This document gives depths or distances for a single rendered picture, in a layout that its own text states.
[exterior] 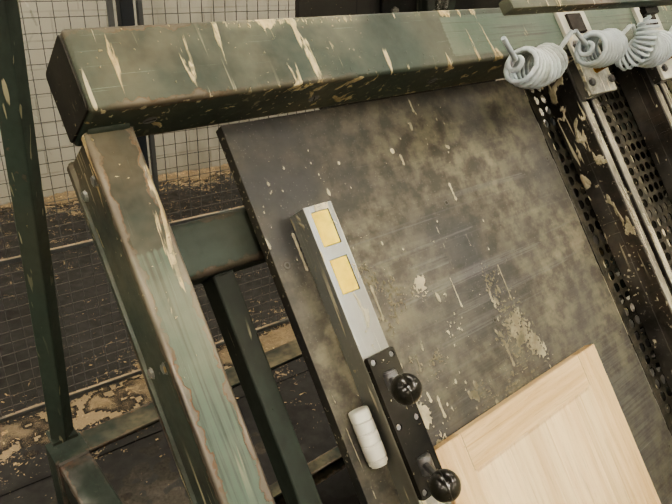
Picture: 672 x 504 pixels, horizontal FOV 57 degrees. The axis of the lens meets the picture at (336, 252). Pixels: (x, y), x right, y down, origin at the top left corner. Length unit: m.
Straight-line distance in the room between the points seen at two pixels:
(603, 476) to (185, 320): 0.78
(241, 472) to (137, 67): 0.47
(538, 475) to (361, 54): 0.70
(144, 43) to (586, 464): 0.94
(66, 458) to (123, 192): 1.11
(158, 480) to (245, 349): 1.91
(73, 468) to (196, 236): 0.99
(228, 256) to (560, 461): 0.64
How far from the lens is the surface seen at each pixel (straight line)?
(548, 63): 1.05
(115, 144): 0.77
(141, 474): 2.78
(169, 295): 0.73
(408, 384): 0.73
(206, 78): 0.79
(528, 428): 1.07
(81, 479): 1.70
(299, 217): 0.86
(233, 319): 0.86
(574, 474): 1.15
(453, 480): 0.77
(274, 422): 0.87
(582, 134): 1.37
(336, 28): 0.94
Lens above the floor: 1.98
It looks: 27 degrees down
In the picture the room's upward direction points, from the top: 3 degrees clockwise
